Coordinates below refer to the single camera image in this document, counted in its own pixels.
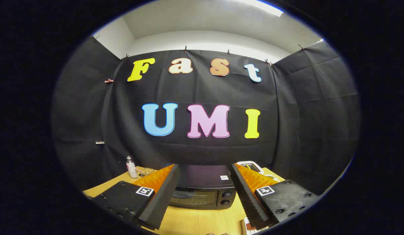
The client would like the small clear bottle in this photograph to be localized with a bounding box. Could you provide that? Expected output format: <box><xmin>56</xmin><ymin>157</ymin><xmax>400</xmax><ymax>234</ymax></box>
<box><xmin>126</xmin><ymin>156</ymin><xmax>138</xmax><ymax>179</ymax></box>

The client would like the metal wire basket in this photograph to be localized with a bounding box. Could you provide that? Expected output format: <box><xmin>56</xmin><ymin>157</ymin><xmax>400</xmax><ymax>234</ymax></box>
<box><xmin>137</xmin><ymin>167</ymin><xmax>158</xmax><ymax>177</ymax></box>

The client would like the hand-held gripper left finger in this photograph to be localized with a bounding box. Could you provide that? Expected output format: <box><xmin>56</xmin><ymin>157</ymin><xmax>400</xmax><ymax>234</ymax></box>
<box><xmin>91</xmin><ymin>164</ymin><xmax>180</xmax><ymax>230</ymax></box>

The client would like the white pop-up toaster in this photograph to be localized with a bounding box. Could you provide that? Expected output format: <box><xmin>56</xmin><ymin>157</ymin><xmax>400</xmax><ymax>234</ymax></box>
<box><xmin>236</xmin><ymin>161</ymin><xmax>264</xmax><ymax>175</ymax></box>

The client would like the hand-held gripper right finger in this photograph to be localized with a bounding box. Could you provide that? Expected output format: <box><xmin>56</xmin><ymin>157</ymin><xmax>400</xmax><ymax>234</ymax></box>
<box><xmin>230</xmin><ymin>163</ymin><xmax>321</xmax><ymax>230</ymax></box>

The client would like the black toaster oven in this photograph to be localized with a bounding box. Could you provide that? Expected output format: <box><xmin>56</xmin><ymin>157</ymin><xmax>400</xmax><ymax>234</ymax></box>
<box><xmin>169</xmin><ymin>164</ymin><xmax>236</xmax><ymax>210</ymax></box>

